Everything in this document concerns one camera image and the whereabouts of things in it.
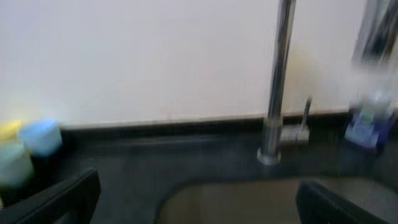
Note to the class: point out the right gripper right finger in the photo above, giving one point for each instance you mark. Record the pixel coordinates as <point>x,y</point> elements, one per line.
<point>323,211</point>

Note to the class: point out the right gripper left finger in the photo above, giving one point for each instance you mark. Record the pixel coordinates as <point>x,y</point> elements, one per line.
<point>68,199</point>

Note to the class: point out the green cup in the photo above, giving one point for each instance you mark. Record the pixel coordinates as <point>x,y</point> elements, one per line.
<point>14,165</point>

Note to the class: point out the blue cup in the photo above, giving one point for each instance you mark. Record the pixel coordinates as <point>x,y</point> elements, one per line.
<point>42,137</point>

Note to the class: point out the yellow cup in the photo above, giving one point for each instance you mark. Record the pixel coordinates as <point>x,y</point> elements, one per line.
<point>9,130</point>

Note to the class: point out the steel sink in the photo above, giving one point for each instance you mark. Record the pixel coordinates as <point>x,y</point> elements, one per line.
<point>233,202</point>

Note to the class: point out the blue soap bottle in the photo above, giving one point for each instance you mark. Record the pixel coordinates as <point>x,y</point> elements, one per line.
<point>367,127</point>

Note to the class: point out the steel tap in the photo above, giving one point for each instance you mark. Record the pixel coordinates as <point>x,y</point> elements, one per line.
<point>280,62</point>

